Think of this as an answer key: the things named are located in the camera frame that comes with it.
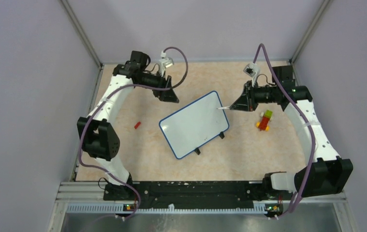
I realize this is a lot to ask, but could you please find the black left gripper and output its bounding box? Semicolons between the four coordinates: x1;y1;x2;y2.
136;69;178;102

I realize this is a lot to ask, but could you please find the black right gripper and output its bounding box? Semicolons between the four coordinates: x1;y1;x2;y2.
230;80;279;112

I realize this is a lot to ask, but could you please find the blue framed whiteboard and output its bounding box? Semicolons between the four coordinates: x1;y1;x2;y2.
159;90;230;160

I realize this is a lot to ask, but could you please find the red marker cap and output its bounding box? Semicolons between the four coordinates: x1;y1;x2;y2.
134;121;141;129

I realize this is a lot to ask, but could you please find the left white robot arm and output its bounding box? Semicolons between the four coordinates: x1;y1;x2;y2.
77;50;179;200

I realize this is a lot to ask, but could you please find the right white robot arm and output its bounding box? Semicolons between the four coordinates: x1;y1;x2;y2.
229;63;353;199

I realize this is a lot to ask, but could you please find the black whiteboard foot clip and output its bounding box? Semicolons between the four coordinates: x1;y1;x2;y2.
219;131;225;139
194;147;201;155

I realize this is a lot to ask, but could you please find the colourful toy block figure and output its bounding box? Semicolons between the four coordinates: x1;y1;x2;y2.
256;110;273;131

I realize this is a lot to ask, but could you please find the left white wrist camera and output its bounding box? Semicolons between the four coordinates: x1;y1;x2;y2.
159;51;174;76

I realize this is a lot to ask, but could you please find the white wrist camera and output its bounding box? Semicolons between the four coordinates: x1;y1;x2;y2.
243;63;260;83
159;51;174;76

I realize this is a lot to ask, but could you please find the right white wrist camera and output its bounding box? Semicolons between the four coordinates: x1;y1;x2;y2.
243;63;260;83

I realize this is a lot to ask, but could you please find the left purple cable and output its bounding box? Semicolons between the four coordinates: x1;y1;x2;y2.
77;46;189;218

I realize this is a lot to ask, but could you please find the purple cable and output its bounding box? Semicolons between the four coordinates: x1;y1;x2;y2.
77;46;189;218
252;43;317;213

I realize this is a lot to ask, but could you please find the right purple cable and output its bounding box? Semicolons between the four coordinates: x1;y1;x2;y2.
252;43;317;213

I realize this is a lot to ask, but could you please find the aluminium frame rail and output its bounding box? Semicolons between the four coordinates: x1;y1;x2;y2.
48;179;352;232

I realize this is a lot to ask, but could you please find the white slotted cable duct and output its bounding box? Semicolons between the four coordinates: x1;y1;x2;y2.
66;203;267;214

